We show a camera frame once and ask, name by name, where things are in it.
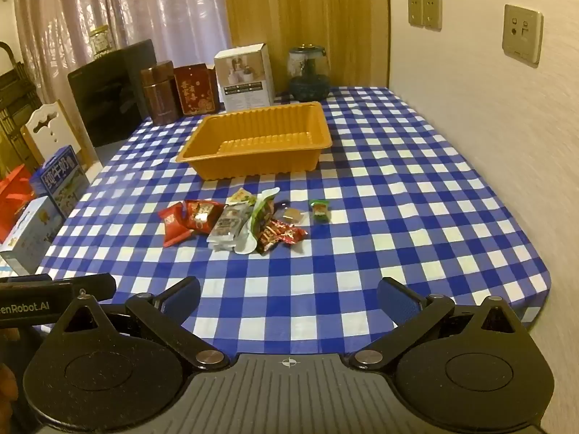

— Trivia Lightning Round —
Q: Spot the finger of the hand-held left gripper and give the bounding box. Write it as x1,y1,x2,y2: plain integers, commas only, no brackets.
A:
0,273,52,284
72,273,117,302

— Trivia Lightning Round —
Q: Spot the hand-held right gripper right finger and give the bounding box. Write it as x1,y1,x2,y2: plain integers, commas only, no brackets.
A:
354,277,531,374

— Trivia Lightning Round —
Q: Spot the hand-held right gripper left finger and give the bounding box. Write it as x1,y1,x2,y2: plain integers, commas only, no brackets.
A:
49,276,231,371

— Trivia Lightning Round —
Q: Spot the grey snack packet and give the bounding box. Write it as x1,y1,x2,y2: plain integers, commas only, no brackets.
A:
207,203,252,252

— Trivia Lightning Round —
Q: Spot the red patterned snack packet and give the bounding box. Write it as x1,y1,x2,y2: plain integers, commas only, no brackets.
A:
183,199,225,232

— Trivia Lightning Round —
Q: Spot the small green candy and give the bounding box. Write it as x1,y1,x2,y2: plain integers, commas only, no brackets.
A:
309,199,332,224

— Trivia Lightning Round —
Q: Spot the white green snack packet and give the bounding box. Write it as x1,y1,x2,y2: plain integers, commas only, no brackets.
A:
234,187,281,255

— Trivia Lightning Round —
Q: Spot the brown candy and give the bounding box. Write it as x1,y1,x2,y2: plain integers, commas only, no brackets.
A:
275,205,307,225

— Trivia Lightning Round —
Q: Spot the orange plastic tray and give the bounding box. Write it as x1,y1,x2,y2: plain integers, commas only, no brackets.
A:
176,102,333,180

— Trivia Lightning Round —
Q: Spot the person's left hand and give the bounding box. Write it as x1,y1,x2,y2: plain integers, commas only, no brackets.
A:
0,362,20,415

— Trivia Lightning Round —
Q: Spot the light blue box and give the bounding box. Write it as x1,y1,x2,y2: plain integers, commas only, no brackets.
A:
0,195,64,276

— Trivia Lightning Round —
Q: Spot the blue white checked tablecloth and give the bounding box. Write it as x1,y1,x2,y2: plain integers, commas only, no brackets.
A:
38,86,553,358

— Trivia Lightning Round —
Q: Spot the red gift bag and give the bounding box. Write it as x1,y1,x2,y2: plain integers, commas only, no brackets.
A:
0,165,39,242

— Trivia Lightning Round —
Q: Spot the blue milk carton box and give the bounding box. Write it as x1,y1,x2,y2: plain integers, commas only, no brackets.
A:
29,145,91,218

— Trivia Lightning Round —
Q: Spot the white wooden chair back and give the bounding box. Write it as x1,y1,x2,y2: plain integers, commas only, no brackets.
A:
22,99,76,163

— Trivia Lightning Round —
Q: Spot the dark bamboo rack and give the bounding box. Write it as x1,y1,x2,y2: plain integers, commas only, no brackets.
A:
0,41,43,177

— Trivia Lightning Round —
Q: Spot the black appliance box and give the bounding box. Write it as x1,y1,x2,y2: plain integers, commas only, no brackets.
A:
68,39,158,148

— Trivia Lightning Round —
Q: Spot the brown cylindrical tin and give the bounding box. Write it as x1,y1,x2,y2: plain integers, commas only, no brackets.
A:
140,60,178,126

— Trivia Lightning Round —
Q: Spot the red decorated tin box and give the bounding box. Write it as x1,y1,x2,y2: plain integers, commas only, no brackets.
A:
174,64,220,117

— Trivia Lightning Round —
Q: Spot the white carton box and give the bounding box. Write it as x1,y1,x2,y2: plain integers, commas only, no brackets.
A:
214,44,275,111

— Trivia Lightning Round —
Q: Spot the round glass jar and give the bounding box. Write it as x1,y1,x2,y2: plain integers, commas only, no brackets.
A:
288,45,331,102

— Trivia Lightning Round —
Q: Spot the small glass jar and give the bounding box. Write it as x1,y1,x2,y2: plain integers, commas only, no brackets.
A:
88,25,114,59

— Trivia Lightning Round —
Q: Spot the pale patterned curtain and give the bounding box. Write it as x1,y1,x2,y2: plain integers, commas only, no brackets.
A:
13,0,231,100

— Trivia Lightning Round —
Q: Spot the beige wall socket plate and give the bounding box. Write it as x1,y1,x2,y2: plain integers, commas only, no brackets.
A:
502,4,544,65

